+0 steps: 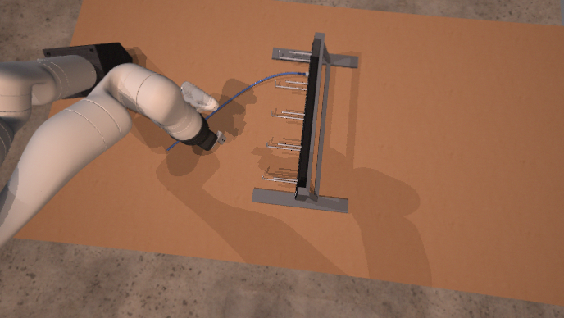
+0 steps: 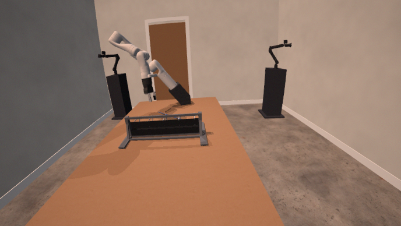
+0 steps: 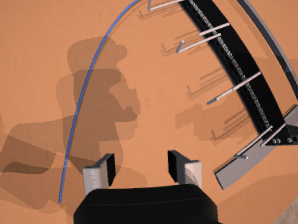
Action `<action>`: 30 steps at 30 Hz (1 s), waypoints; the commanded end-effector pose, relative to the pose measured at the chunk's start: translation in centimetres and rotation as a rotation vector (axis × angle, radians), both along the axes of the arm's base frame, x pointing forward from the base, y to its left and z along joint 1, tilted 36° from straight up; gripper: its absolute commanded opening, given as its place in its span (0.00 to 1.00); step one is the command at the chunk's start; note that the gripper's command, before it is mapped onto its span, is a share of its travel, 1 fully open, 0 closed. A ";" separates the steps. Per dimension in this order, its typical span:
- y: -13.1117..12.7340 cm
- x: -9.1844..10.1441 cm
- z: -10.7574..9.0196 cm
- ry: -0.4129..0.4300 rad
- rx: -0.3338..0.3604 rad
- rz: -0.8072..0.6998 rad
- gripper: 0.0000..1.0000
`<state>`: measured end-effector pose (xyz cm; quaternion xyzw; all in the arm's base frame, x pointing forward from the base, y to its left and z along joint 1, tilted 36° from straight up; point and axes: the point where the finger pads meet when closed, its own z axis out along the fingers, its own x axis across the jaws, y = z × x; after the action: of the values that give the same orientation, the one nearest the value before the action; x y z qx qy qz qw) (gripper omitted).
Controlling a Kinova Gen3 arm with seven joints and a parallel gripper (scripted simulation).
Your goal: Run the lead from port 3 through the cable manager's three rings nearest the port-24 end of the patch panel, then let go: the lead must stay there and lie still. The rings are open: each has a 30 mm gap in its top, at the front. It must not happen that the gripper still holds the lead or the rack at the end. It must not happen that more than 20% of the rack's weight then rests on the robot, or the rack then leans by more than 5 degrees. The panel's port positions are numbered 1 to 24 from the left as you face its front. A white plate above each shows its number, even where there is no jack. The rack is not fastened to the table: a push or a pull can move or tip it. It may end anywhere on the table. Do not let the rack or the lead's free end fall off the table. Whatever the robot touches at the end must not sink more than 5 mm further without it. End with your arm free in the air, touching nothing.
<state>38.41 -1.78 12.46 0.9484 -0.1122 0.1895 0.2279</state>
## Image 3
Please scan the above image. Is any grey metal rack with black panel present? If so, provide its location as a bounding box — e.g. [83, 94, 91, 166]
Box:
[148, 0, 298, 190]

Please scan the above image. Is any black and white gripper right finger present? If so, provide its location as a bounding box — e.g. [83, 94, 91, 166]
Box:
[167, 150, 202, 189]

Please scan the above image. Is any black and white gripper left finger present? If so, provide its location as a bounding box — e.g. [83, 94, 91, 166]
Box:
[82, 153, 116, 196]

